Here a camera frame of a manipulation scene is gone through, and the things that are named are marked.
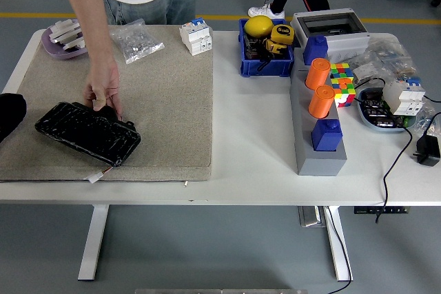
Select purple plastic bowl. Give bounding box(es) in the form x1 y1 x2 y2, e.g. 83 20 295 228
41 19 89 60

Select yellow black tool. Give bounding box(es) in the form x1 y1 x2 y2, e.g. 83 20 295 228
263 38 287 56

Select yellow round dome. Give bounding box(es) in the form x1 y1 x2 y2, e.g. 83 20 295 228
244 15 276 39

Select white connector with wires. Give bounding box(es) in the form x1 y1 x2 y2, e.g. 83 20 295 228
84 166 113 184

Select dark brown small part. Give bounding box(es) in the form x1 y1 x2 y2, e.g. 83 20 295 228
245 36 265 61

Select white table leg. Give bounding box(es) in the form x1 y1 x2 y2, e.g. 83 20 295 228
323 206 354 282
77 204 110 281

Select black table control panel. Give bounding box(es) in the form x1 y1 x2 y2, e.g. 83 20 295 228
353 206 411 215

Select small-cell multicolour puzzle cube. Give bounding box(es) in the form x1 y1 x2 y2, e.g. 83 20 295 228
329 62 355 81

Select blue square block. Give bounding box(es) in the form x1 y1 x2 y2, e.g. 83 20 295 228
311 118 345 153
302 34 329 66

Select grey electrical enclosure box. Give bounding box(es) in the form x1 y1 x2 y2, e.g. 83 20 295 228
291 8 371 63

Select clear bag of screws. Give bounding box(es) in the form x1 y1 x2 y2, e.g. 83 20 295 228
109 18 165 65

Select black cable under table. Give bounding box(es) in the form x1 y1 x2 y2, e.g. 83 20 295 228
323 206 353 294

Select grey block holder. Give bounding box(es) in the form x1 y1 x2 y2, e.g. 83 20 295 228
289 45 348 177

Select blue plastic bin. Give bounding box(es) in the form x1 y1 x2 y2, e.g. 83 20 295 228
238 18 296 78

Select light blue bowl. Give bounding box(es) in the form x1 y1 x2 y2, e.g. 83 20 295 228
356 87 420 134

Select clear bag of parts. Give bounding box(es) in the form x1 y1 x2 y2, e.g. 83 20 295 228
367 37 414 80
411 96 441 136
351 54 387 83

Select grey metal box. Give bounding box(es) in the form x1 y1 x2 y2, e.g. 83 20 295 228
298 206 327 229

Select dark electronic modules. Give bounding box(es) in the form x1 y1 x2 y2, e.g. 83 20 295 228
361 90 404 128

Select yellow black tape measure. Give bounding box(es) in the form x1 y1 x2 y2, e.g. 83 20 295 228
270 23 296 47

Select grey-brown felt mat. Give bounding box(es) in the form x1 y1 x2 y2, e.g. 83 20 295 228
0 24 214 183

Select white blue circuit breaker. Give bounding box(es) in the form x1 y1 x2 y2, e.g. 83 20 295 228
179 17 214 56
382 76 427 116

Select black power adapter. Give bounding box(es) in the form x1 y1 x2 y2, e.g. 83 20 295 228
412 134 441 167

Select orange cylinder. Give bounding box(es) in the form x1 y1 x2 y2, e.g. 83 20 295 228
308 85 336 119
305 58 332 91

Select white plastic pieces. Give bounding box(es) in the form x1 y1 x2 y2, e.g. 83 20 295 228
50 19 85 50

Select black adapter cord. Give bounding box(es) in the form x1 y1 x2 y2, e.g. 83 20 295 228
424 112 441 136

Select black rag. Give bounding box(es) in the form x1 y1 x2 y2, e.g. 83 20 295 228
0 93 28 144

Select long black cable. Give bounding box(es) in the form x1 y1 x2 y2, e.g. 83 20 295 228
353 76 414 224

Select person's right hand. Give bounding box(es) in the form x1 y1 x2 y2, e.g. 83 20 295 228
83 59 123 121

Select multicolour puzzle cube red side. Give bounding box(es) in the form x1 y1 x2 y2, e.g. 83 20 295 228
331 78 358 108

